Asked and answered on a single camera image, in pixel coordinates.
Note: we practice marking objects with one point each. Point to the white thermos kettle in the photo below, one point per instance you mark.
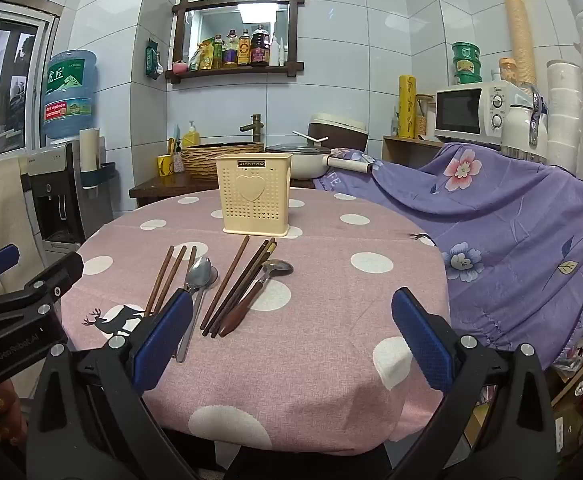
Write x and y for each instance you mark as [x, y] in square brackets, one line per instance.
[519, 127]

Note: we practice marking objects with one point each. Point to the white and brown rice cooker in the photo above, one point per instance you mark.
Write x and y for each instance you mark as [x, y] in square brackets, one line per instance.
[339, 132]

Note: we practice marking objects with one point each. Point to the silver metal spoon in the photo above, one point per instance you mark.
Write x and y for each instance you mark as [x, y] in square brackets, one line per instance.
[201, 272]

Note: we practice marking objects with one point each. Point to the amber sauce bottle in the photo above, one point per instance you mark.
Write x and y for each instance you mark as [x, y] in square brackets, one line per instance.
[244, 50]

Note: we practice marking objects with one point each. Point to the dark soy sauce bottle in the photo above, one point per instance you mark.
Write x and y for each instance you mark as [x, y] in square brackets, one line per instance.
[260, 47]

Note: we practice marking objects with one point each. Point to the white squeeze bottle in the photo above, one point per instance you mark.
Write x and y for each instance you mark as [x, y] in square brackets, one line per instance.
[274, 54]

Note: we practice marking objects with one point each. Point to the yellow wrap roll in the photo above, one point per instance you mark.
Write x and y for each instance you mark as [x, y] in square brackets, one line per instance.
[407, 105]

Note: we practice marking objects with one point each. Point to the person's left hand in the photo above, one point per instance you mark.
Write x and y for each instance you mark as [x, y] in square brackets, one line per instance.
[6, 410]

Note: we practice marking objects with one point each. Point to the tall stack of paper cups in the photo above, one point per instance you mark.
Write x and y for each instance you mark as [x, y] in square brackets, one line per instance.
[519, 35]

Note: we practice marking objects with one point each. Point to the beige plastic utensil holder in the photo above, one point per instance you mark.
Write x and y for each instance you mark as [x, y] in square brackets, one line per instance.
[254, 195]

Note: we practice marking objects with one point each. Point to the pink floral pump bottle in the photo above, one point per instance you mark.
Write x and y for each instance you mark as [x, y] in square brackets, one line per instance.
[178, 165]

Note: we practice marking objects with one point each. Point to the small white jar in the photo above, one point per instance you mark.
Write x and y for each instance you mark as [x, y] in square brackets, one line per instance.
[495, 76]

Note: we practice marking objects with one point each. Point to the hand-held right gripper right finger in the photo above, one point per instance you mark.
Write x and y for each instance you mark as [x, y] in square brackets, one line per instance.
[421, 340]

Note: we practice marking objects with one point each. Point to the yellow cup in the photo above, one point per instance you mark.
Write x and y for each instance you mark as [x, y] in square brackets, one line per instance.
[165, 165]

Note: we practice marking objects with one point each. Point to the cream pot with glass lid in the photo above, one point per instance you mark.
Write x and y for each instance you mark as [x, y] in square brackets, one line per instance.
[301, 162]

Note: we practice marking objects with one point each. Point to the yellow soap pump bottle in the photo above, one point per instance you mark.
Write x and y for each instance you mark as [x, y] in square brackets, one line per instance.
[191, 136]

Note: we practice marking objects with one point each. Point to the yellow oil bottle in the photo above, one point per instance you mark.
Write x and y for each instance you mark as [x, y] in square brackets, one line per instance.
[230, 52]

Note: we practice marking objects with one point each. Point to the small white bottle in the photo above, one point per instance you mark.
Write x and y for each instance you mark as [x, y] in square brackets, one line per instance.
[283, 54]

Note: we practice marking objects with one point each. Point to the bamboo style faucet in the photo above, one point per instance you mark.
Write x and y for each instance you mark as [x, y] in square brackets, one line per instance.
[255, 127]

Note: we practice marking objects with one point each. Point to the white microwave oven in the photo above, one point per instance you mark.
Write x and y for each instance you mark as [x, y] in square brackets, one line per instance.
[471, 115]

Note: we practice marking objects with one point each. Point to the green hanging packet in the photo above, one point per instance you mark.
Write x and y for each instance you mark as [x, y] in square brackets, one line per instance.
[151, 60]

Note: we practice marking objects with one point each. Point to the white paper cup sleeve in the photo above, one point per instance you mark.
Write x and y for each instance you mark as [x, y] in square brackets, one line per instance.
[89, 150]

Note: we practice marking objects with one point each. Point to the blue water jug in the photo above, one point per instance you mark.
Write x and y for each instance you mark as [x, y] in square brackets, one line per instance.
[68, 95]

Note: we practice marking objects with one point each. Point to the purple floral cloth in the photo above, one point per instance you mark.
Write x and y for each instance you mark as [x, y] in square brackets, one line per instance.
[496, 240]

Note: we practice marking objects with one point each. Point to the orange lidded jar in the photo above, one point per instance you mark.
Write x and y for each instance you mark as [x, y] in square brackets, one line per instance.
[507, 71]

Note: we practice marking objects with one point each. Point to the grey water dispenser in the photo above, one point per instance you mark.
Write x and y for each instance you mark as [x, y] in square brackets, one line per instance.
[56, 200]

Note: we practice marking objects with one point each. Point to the wooden shelf box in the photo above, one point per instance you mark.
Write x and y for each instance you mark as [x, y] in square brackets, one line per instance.
[409, 152]

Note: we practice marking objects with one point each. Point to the small clear bottle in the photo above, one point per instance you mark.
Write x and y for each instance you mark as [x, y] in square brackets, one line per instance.
[395, 122]

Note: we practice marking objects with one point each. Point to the green capped bottle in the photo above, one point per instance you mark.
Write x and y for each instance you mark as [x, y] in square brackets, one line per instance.
[218, 52]

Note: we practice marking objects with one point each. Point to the woven brown basin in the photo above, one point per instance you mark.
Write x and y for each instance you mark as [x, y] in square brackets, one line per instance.
[201, 160]

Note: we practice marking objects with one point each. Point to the brown wooden chopstick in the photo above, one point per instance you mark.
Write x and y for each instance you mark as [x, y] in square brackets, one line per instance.
[252, 285]
[174, 275]
[226, 285]
[239, 285]
[160, 280]

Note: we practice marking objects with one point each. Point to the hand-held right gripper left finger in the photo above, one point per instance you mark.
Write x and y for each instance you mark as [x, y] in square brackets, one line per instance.
[164, 340]

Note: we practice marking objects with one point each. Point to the brown wooden chopsticks group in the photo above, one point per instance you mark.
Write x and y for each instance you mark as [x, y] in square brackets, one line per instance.
[245, 286]

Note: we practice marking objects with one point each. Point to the teal cup holder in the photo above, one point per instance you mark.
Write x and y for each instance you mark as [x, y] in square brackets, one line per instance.
[103, 172]

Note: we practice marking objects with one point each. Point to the dark wooden counter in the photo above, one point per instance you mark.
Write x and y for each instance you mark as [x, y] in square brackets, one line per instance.
[161, 190]

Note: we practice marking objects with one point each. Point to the white framed window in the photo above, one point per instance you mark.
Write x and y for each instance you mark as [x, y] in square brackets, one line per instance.
[6, 85]

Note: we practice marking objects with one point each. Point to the glass jar with wooden lid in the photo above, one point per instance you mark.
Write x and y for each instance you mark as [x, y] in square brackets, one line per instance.
[424, 112]

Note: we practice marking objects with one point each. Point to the yellow seasoning pouch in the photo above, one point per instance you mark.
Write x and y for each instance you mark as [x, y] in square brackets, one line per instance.
[205, 56]

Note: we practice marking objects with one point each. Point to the pink teapot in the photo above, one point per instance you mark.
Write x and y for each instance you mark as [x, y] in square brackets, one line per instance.
[180, 66]

